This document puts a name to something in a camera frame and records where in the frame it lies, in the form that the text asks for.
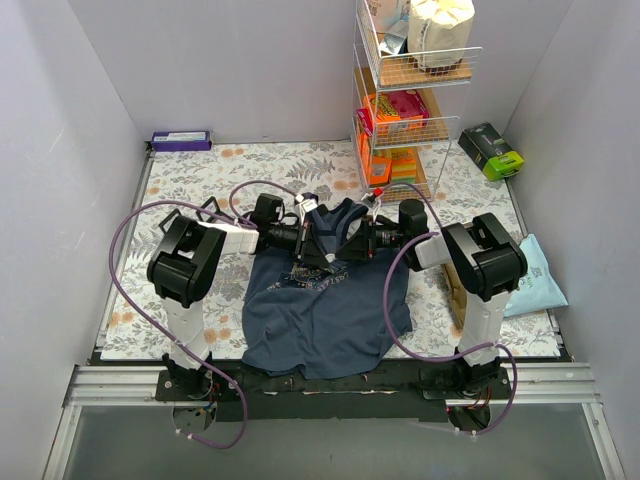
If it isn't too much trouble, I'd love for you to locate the navy blue printed t-shirt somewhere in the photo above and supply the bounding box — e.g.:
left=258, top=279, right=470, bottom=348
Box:
left=242, top=198, right=412, bottom=379

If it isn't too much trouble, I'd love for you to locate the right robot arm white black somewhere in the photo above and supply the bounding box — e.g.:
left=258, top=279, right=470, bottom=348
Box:
left=337, top=199, right=528, bottom=398

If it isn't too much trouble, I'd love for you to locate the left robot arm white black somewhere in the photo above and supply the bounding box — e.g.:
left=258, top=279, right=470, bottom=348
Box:
left=147, top=193, right=333, bottom=400

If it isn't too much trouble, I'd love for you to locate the black display case pink brooch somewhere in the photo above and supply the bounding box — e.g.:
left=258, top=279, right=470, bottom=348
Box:
left=197, top=196, right=229, bottom=223

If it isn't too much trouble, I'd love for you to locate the black display case gold brooch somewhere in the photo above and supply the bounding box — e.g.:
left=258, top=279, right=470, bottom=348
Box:
left=158, top=208, right=181, bottom=235

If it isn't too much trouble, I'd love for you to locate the floral patterned table mat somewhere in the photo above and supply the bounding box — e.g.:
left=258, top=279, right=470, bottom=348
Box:
left=100, top=140, right=562, bottom=361

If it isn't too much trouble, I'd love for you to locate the orange yellow box bottom front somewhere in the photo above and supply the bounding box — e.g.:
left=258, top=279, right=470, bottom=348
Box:
left=390, top=148, right=418, bottom=183

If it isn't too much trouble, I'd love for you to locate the orange box bottom left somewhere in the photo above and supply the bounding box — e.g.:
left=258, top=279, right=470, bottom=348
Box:
left=368, top=155, right=392, bottom=186

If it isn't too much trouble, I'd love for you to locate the black green box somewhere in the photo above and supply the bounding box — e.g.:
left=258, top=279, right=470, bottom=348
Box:
left=458, top=122, right=524, bottom=182

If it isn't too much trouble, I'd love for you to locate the orange snack box upper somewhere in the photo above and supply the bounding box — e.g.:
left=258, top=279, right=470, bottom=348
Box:
left=363, top=93, right=401, bottom=123

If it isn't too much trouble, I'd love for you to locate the magenta pink box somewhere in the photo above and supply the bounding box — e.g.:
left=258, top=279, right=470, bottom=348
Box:
left=387, top=89, right=430, bottom=120

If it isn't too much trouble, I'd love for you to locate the purple flat box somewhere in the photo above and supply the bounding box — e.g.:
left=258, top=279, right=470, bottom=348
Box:
left=150, top=131, right=212, bottom=152

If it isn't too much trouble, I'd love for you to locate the cassava chips bag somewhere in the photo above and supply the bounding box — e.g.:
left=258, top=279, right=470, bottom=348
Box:
left=441, top=233, right=569, bottom=330

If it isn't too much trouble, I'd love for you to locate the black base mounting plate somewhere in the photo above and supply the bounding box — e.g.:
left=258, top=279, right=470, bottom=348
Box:
left=155, top=359, right=511, bottom=422

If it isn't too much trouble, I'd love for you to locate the teal blue box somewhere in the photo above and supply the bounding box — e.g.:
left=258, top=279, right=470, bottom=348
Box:
left=379, top=21, right=409, bottom=55

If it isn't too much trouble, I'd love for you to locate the cream paper wrapped roll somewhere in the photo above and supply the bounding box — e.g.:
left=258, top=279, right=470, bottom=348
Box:
left=407, top=0, right=475, bottom=74

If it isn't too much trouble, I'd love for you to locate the pink white carton top shelf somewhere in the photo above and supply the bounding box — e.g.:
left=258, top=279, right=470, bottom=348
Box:
left=367, top=0, right=411, bottom=34

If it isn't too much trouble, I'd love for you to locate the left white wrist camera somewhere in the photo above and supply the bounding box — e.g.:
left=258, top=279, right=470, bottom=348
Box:
left=294, top=193, right=318, bottom=219

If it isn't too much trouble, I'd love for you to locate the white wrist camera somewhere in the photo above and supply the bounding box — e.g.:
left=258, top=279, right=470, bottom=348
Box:
left=360, top=188, right=384, bottom=220
left=294, top=193, right=318, bottom=219

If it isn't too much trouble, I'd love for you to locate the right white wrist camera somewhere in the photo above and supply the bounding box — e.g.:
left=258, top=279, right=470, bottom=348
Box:
left=360, top=188, right=384, bottom=220

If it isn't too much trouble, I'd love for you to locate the white wire shelf rack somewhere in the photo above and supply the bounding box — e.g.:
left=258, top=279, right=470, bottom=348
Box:
left=351, top=1, right=483, bottom=203

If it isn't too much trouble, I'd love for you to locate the aluminium rail frame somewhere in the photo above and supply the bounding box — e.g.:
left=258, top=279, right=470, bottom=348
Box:
left=41, top=144, right=626, bottom=480

